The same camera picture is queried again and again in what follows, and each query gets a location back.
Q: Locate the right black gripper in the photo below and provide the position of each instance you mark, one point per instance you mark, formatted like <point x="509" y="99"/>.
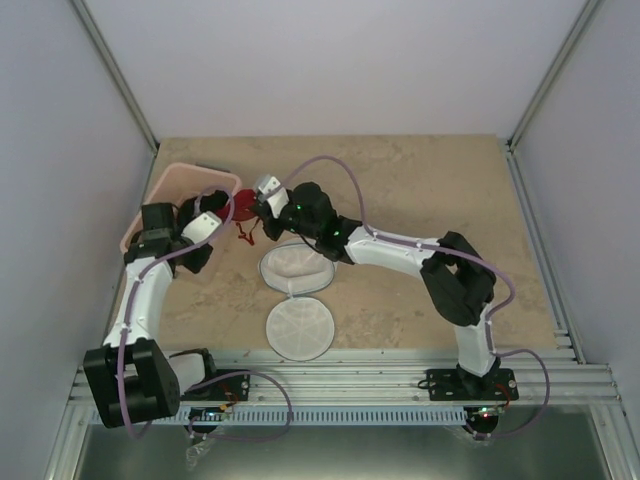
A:
<point x="265" y="213"/>

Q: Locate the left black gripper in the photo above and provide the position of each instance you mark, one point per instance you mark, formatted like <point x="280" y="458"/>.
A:
<point x="196" y="265"/>

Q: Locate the red bra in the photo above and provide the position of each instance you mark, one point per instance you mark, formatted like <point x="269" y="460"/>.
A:
<point x="244" y="218"/>

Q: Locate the pink plastic bin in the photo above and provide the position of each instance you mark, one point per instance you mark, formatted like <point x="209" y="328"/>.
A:
<point x="180" y="184"/>

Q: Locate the white mesh laundry bag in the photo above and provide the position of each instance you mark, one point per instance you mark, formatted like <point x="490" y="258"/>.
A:
<point x="299" y="328"/>

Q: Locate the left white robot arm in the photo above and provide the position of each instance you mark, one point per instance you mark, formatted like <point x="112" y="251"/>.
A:
<point x="131" y="380"/>

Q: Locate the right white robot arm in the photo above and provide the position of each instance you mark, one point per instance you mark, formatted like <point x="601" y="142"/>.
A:
<point x="460" y="286"/>

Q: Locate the black bra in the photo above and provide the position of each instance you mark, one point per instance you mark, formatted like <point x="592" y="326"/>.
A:
<point x="216" y="203"/>

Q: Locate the crumpled clear plastic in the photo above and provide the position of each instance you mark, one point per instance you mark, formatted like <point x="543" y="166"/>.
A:
<point x="197" y="450"/>

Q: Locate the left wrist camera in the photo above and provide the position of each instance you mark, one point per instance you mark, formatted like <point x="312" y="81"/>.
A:
<point x="202" y="227"/>

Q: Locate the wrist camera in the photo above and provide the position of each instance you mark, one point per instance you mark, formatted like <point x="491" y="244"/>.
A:
<point x="271" y="196"/>
<point x="202" y="227"/>

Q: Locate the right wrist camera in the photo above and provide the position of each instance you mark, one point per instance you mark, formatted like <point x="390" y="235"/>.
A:
<point x="271" y="196"/>

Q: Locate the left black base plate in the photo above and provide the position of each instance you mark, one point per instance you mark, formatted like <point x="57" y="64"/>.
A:
<point x="231" y="390"/>

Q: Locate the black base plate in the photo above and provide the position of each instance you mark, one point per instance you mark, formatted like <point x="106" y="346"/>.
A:
<point x="231" y="390"/>
<point x="459" y="385"/>

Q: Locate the left frame post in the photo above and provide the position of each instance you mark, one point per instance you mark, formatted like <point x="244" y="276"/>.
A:
<point x="108" y="60"/>

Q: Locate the frame post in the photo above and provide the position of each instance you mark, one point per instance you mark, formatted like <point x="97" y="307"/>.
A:
<point x="108" y="60"/>
<point x="568" y="47"/>

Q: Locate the slotted cable duct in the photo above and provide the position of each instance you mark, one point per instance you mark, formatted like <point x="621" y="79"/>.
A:
<point x="321" y="416"/>

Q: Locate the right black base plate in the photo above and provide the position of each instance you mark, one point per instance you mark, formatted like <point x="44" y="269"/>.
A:
<point x="459" y="385"/>

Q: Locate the aluminium rail frame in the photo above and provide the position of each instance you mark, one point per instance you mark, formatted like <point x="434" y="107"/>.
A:
<point x="389" y="377"/>

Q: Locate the right frame post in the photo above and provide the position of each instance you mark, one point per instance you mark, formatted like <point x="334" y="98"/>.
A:
<point x="568" y="47"/>

